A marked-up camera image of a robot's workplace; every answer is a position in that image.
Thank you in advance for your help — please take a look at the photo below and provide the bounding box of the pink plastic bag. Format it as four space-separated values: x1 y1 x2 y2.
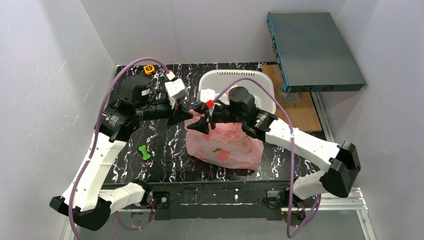
184 109 264 170

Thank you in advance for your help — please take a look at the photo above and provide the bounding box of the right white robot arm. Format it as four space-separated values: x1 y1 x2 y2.
187 86 361 200

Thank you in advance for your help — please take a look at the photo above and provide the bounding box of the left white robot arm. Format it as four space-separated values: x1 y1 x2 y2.
49 75 192 231

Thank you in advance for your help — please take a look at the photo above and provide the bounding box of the black marble mat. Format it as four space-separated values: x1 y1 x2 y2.
105 62 318 184

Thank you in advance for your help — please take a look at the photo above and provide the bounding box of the white plastic basin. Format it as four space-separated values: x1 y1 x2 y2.
198 69 277 114

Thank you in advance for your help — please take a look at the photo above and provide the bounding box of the orange tape measure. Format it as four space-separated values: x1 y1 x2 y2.
143 64 156 76

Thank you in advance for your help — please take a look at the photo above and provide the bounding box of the green bone toy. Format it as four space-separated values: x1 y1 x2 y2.
138 145 151 161

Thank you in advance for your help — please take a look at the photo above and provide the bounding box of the wooden board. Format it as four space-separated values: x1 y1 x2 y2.
261 64 322 132

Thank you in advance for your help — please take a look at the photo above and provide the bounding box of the grey metal box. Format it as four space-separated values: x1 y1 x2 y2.
266 12 366 94

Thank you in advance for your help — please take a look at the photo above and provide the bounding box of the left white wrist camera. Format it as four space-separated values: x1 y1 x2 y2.
164 78 188 109

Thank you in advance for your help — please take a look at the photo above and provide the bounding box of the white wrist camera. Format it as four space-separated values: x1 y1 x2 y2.
164 78 188 109
196 88 229 106

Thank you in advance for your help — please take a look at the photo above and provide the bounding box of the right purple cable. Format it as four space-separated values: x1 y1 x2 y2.
205 77 322 239

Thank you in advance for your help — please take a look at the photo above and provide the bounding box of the purple cable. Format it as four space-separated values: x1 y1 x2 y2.
205 77 322 239
67 57 176 240

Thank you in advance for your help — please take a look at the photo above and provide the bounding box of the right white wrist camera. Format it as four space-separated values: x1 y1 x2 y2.
196 88 229 106

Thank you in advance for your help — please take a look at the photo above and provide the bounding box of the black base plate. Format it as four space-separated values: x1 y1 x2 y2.
150 180 289 221

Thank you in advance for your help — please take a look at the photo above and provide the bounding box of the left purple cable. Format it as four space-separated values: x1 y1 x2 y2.
67 57 176 240

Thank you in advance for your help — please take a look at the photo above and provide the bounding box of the aluminium frame rail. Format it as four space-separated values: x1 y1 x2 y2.
61 187 379 240

